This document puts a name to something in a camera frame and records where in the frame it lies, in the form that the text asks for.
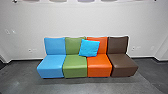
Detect brown sofa seat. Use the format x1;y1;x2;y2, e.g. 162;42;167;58
106;35;140;79

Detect blue sofa seat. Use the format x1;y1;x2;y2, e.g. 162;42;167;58
36;36;67;80

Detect cyan square cushion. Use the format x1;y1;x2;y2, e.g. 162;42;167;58
78;38;101;58

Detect green sofa seat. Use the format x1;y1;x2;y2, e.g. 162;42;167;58
62;36;89;80

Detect orange sofa seat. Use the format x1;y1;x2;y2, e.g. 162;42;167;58
85;36;114;79

